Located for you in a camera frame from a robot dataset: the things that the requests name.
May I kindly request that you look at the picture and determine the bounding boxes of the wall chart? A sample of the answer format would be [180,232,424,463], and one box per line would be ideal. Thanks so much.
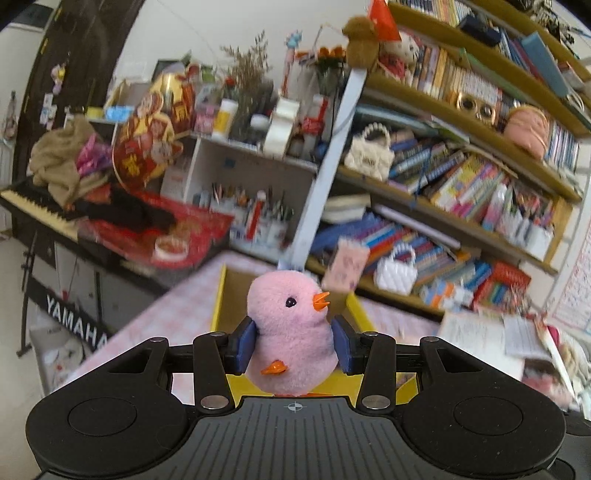
[549,240,591,328]

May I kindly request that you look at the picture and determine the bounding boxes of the row of colourful books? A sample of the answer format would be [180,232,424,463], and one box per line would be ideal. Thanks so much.
[390,138,555,259]
[318,198,532,315]
[406,41,580,171]

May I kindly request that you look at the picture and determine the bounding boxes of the orange flowers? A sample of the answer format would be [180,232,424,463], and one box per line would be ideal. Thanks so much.
[316,46,347,95]

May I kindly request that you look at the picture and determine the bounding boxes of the stack of papers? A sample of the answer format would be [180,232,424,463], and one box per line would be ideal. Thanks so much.
[436,309,527,365]

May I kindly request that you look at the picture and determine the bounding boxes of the wooden bookshelf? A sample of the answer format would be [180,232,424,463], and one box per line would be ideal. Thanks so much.
[305,0,591,324]

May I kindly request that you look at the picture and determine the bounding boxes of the red box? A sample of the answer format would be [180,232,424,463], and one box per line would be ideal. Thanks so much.
[475,263,532,315]

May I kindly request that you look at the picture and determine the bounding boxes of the white plush toy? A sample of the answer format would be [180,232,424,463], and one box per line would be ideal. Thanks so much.
[379,30,423,81]

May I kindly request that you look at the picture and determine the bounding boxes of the dark board with stickers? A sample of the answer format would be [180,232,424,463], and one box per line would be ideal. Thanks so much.
[14,0,144,241]

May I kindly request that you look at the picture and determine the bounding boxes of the black digital piano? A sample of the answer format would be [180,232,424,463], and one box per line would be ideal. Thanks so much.
[0,178,171,356]

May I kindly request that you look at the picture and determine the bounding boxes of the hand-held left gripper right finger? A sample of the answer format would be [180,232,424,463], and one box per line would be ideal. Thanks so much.
[333,315,483,412]

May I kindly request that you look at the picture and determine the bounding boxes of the red figure decoration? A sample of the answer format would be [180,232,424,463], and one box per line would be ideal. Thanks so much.
[112,74,195,190]

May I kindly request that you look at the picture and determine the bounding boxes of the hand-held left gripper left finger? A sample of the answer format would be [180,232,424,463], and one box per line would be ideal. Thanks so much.
[107,317,256,412]

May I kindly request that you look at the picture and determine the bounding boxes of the group of pens and brushes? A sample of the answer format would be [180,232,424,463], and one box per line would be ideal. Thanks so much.
[194,182,296,250]

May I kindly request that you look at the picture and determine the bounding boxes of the white jug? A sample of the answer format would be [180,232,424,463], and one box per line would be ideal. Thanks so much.
[263,97,301,160]

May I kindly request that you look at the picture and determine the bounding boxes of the black cloth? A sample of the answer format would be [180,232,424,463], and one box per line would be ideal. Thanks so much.
[76,189,178,232]

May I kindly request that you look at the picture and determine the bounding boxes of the brown plush toy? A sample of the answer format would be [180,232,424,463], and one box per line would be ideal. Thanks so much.
[342,15,382,71]

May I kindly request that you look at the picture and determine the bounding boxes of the white bottle yellow label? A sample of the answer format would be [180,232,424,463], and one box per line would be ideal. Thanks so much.
[212,98,238,139]

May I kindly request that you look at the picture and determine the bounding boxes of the beige cloth pile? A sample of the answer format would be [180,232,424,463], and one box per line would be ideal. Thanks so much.
[30,115,116,206]

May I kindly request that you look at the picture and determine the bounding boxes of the white plastic bag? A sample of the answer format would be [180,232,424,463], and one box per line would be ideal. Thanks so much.
[30,314,93,398]

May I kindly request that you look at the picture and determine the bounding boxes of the pink wrapper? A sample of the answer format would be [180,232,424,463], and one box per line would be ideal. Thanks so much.
[76,134,114,178]

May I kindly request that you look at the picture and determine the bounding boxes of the gold round speakers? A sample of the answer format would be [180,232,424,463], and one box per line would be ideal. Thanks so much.
[450,90,497,125]

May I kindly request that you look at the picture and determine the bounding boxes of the pink picture card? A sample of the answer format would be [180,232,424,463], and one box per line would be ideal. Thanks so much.
[323,237,370,292]

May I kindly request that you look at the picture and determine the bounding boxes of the dried flower bunch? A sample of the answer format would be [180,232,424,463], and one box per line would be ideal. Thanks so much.
[221,31,273,139]

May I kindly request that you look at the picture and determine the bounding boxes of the red printed sheet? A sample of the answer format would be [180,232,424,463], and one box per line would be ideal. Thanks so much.
[78,189,236,271]

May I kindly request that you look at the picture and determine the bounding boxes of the tape roll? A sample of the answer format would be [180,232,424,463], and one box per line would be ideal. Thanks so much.
[154,235,190,259]

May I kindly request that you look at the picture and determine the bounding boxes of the white quilted handbag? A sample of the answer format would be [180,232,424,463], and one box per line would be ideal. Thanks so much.
[373,244,419,296]

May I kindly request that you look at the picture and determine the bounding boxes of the pink chick plush toy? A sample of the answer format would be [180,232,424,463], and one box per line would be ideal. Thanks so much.
[245,271,334,398]

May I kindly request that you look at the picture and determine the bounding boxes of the cream pearl handbag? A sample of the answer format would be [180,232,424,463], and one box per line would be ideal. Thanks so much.
[344,124,395,181]

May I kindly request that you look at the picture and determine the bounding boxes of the yellow cardboard box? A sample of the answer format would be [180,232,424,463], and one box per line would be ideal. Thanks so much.
[210,264,416,407]

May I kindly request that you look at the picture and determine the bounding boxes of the pink plush backpack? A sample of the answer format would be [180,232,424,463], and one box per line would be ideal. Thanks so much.
[503,105,551,160]

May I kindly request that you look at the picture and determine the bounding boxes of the white shelf cabinet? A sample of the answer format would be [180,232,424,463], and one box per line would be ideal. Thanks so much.
[185,131,324,259]

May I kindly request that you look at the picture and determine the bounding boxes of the pink checked tablecloth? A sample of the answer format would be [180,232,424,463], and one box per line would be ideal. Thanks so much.
[69,251,444,407]

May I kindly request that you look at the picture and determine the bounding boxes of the thick white book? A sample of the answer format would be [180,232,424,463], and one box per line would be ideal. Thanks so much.
[321,194,372,224]

